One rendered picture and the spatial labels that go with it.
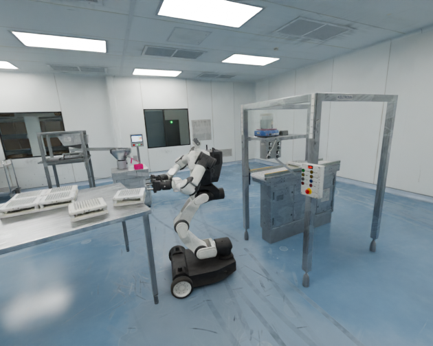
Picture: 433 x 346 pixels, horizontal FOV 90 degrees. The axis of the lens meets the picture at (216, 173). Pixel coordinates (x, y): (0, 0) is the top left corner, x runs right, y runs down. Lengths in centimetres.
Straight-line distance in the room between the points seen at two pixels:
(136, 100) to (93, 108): 113
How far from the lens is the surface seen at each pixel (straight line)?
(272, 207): 275
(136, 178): 421
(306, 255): 224
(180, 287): 223
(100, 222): 176
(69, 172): 711
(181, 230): 211
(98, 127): 693
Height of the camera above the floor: 153
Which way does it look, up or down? 13 degrees down
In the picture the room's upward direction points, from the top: 3 degrees counter-clockwise
